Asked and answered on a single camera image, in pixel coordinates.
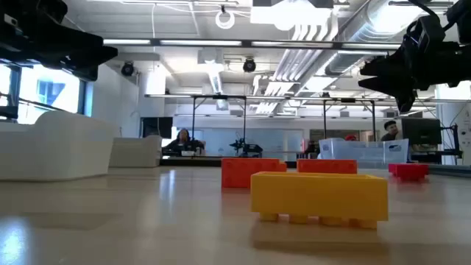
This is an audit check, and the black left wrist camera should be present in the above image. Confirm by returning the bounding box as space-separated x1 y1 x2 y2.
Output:
0 0 70 37

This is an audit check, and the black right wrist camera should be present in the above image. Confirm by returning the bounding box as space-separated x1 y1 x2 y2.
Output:
403 14 447 51

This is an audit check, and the orange toy brick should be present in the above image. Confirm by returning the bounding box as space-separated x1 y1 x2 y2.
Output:
297 158 358 175
221 158 288 190

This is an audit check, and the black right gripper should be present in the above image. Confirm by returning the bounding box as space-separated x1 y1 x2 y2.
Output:
358 41 471 113

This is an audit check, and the red toy brick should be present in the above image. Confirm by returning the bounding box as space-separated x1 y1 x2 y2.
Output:
388 163 430 183

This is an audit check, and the black monitor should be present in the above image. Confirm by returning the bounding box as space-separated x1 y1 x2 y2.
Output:
400 117 442 146

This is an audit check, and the silver ventilation duct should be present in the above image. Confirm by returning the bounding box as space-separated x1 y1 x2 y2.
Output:
323 0 404 77

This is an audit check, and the white plastic bin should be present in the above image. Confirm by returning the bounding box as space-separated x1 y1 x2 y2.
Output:
108 135 163 169
0 110 116 182

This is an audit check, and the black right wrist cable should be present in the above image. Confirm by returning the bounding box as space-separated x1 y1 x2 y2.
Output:
406 0 456 30

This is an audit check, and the white ceiling unit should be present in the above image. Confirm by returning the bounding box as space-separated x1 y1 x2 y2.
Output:
249 0 334 32

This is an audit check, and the clear plastic bin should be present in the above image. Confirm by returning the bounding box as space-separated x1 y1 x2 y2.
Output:
318 138 410 169

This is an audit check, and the amber-yellow toy brick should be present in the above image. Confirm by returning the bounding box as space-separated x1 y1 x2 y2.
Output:
249 171 389 230

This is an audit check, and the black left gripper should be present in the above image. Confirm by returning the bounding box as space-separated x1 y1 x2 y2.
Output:
0 35 118 82

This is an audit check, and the long ceiling light strip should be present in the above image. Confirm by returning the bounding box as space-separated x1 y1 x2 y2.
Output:
102 38 402 51

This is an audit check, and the black rig frame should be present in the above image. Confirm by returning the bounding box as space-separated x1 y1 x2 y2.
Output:
322 97 377 143
191 94 247 158

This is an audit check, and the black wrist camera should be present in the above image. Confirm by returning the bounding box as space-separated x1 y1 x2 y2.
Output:
403 14 447 51
0 0 70 37

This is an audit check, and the black equipment stand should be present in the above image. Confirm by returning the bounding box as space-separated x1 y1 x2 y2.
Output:
439 124 463 165

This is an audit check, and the large window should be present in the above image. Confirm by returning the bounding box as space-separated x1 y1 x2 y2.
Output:
0 63 88 125

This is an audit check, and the white cable coil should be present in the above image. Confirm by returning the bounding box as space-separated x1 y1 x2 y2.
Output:
214 9 236 30

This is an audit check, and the black aluminium table frame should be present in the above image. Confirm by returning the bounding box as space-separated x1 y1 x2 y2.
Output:
160 155 471 178

